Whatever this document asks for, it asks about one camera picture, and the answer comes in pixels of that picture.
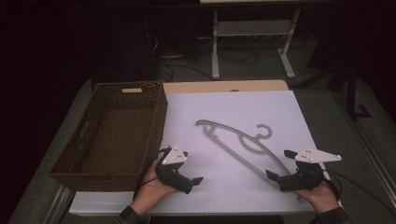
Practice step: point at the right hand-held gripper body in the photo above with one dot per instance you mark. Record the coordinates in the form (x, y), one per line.
(303, 179)

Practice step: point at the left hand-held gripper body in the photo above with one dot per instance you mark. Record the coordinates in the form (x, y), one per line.
(172, 175)

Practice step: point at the grey plastic clothes hanger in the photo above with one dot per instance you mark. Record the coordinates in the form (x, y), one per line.
(229, 130)

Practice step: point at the person's right hand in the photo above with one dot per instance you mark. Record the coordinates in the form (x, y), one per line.
(320, 197)

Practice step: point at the person's left hand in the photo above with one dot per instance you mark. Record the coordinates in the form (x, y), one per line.
(149, 191)

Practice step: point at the white table mat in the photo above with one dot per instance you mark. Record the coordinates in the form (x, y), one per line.
(230, 109)

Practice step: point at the brown wicker basket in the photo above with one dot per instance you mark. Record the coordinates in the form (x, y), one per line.
(124, 133)

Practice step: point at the black metal stand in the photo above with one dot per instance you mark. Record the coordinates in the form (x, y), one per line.
(351, 93)

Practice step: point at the white metal desk frame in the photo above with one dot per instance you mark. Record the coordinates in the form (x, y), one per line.
(252, 28)

